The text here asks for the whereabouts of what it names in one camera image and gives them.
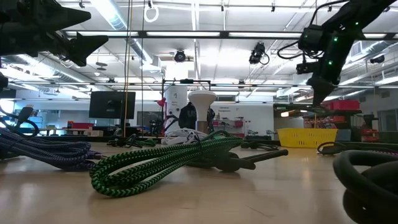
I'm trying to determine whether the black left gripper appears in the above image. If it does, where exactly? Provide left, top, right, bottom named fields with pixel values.
left=0, top=0, right=109, bottom=68

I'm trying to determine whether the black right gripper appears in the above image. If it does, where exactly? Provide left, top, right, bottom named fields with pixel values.
left=306, top=34, right=354, bottom=106

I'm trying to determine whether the black cable with red strap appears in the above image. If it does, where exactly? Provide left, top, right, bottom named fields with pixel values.
left=332, top=149, right=398, bottom=224

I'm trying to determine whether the blue braided cable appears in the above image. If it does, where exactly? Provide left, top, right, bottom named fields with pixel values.
left=0, top=127, right=105, bottom=171

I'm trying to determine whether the red storage bin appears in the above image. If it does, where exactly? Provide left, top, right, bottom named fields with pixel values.
left=325, top=99, right=361, bottom=111

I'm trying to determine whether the yellow plastic basket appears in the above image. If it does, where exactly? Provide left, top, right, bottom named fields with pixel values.
left=277, top=128, right=338, bottom=149

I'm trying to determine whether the black monitor screen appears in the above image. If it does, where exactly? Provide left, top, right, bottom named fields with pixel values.
left=88, top=90, right=137, bottom=119

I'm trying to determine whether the white mushroom table lamp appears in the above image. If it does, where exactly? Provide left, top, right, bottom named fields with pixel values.
left=187, top=90, right=218, bottom=134

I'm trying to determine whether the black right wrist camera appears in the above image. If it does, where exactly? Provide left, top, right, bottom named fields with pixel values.
left=296, top=61, right=321, bottom=75

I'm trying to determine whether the black ceiling camera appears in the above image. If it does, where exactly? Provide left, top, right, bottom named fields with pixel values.
left=248, top=42, right=271, bottom=65
left=174, top=49, right=187, bottom=63

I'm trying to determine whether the white hanging cable loop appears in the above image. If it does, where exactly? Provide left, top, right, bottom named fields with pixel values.
left=143, top=4, right=160, bottom=23

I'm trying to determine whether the maroon braided cable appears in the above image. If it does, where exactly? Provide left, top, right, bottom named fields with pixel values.
left=368, top=149, right=398, bottom=156

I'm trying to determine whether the white power cable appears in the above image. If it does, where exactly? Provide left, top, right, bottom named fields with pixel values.
left=161, top=128, right=209, bottom=146

